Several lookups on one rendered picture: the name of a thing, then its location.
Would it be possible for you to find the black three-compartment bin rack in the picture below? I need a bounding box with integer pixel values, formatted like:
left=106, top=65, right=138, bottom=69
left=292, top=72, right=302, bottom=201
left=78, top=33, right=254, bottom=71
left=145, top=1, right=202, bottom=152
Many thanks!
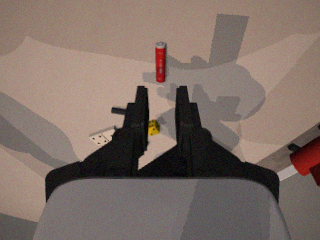
left=138, top=145, right=186, bottom=177

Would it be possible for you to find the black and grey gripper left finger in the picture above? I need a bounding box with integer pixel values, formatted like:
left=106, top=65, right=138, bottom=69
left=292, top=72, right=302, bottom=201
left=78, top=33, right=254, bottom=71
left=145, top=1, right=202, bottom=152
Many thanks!
left=45, top=86, right=149, bottom=203

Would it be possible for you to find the white domino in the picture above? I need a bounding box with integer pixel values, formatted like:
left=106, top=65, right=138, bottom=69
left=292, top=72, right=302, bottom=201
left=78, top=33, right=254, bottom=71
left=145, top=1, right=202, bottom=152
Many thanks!
left=89, top=126, right=117, bottom=146

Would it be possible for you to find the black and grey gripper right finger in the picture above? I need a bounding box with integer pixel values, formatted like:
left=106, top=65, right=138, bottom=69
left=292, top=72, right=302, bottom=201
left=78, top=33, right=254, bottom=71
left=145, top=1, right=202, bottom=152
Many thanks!
left=175, top=86, right=280, bottom=204

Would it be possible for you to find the red battery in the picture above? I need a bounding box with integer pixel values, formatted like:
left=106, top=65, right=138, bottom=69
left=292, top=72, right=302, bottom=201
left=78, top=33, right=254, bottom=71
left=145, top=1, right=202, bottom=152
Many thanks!
left=155, top=42, right=166, bottom=83

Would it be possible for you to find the dark grey bolt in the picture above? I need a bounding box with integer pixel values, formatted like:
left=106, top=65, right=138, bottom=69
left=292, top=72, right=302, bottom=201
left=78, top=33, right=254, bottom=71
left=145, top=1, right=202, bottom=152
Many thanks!
left=111, top=107, right=126, bottom=115

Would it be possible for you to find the yellow die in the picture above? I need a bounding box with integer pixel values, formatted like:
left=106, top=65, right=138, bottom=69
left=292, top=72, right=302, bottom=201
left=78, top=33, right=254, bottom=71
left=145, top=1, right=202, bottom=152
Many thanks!
left=148, top=119, right=160, bottom=136

